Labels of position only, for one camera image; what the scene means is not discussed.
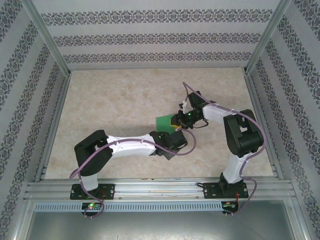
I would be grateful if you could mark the green paper sheet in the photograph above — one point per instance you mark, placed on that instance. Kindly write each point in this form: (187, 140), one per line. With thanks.
(162, 122)

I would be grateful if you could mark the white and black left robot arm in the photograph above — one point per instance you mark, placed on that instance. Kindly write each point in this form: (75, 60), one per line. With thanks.
(130, 146)

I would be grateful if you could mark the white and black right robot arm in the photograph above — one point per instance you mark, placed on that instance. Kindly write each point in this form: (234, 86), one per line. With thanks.
(245, 135)

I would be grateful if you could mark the controller board with LEDs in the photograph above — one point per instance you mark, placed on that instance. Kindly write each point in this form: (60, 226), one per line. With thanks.
(230, 205)
(91, 206)

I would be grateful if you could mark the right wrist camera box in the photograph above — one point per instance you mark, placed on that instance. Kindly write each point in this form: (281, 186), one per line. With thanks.
(183, 105)

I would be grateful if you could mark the aluminium mounting rail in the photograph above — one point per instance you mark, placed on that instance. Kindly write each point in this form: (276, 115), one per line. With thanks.
(160, 187)

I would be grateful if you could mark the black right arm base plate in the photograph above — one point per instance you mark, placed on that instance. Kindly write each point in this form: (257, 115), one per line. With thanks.
(210, 191)

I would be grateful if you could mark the aluminium side rail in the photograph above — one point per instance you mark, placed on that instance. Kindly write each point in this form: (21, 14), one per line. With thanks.
(56, 120)
(262, 120)

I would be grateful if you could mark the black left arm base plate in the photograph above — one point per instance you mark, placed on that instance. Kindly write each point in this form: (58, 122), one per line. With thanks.
(110, 191)

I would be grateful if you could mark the aluminium frame post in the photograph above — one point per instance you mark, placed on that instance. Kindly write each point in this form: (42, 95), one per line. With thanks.
(267, 37)
(47, 37)

